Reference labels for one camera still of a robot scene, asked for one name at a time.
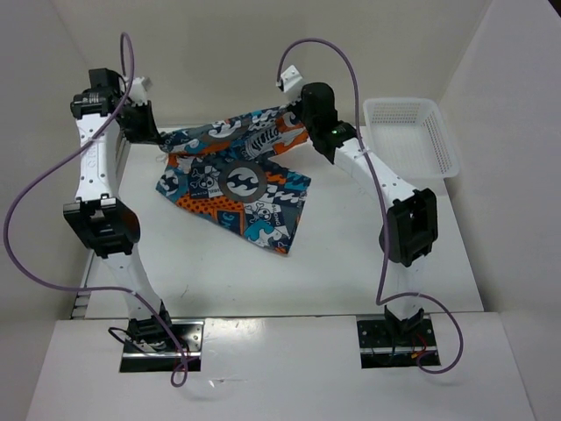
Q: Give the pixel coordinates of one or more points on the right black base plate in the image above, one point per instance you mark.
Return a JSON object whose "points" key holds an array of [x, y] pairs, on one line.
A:
{"points": [[378, 348]]}

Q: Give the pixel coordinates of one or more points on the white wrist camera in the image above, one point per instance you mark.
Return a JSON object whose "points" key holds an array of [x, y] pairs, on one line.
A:
{"points": [[291, 83], [139, 90]]}

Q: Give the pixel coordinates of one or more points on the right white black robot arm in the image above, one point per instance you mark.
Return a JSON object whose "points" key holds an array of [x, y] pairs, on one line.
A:
{"points": [[409, 224]]}

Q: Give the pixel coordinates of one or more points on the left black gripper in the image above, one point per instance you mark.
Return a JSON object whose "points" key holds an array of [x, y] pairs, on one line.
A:
{"points": [[148, 133]]}

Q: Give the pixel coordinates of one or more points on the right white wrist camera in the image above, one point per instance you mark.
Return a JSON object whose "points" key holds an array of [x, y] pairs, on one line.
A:
{"points": [[291, 83]]}

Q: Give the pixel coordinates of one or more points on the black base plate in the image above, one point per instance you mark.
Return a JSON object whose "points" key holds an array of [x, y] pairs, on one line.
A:
{"points": [[378, 348], [140, 357]]}

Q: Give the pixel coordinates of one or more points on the colourful patterned shorts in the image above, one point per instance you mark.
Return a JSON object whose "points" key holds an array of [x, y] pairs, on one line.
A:
{"points": [[225, 172]]}

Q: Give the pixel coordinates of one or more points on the white perforated plastic basket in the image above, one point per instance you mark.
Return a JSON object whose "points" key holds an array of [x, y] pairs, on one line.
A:
{"points": [[410, 136]]}

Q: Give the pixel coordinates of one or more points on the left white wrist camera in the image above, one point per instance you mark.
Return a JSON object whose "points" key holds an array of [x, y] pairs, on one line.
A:
{"points": [[139, 90]]}

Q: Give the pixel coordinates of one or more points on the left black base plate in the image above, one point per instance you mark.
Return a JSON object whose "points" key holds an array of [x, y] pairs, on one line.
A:
{"points": [[140, 357]]}

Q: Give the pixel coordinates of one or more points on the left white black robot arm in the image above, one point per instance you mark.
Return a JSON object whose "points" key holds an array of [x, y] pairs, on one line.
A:
{"points": [[105, 225]]}

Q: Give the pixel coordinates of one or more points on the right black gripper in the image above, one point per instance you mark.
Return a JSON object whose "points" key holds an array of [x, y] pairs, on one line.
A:
{"points": [[296, 104]]}

